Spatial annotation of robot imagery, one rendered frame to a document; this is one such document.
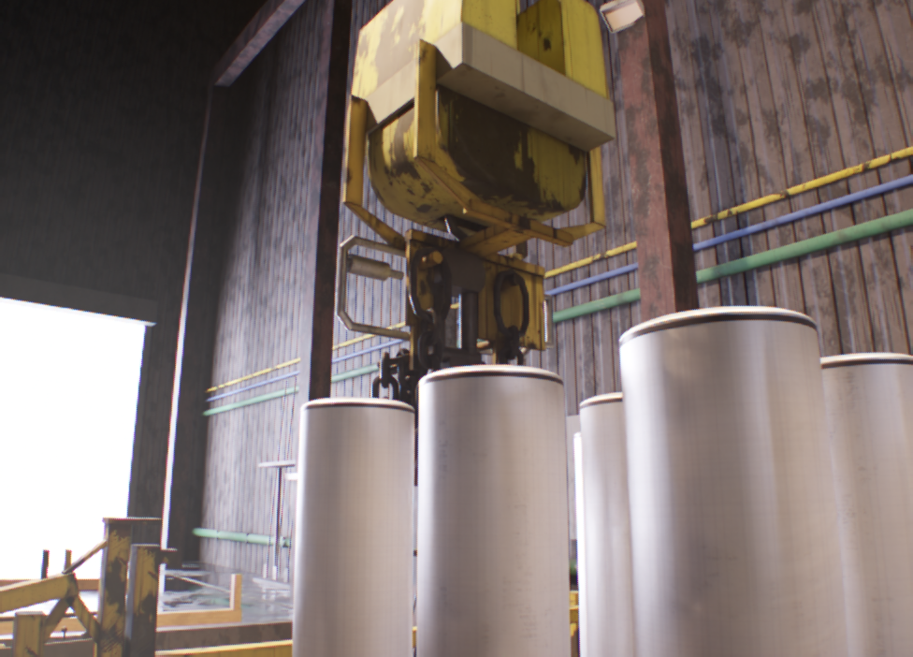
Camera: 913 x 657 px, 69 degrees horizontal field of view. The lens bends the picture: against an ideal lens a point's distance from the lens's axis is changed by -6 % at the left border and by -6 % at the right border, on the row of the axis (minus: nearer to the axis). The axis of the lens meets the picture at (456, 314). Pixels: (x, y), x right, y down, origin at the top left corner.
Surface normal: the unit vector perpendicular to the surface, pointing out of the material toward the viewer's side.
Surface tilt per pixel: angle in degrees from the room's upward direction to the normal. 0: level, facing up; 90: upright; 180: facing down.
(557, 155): 90
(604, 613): 90
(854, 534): 90
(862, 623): 90
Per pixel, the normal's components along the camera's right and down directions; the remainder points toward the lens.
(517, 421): 0.29, -0.26
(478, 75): 0.00, 0.96
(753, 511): -0.18, -0.26
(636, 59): -0.78, -0.17
